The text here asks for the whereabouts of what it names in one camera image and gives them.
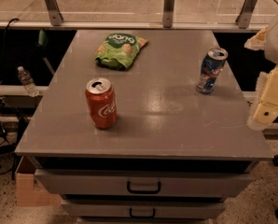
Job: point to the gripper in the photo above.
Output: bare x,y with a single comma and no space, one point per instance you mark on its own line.
266,112

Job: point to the middle grey drawer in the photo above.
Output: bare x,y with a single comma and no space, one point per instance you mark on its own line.
142,209

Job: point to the grey drawer cabinet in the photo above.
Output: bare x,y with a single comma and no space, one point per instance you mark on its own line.
163,123

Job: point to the metal window bracket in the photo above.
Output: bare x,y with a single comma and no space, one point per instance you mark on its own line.
244,18
55,16
168,13

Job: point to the metal window bracket middle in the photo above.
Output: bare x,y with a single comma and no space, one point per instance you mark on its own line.
168,13

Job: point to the grey drawer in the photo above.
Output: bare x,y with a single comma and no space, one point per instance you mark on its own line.
142,209
142,183

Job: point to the metal window bracket right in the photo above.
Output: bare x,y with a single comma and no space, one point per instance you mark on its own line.
244,18

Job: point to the red coke can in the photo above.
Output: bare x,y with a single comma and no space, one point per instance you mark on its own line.
101,100

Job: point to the clear plastic water bottle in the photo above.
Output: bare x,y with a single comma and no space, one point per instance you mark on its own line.
27,82

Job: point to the metal window bracket left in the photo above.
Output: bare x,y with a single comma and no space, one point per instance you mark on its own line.
55,16

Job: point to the cardboard box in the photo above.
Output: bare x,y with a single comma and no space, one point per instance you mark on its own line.
29,191

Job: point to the green chip bag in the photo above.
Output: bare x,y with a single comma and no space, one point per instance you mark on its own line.
119,50

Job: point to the blue energy drink can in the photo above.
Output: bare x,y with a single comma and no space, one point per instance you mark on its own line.
212,65

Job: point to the top grey drawer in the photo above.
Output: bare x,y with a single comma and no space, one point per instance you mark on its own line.
142,183

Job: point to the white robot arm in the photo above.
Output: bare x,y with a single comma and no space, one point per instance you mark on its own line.
267,40

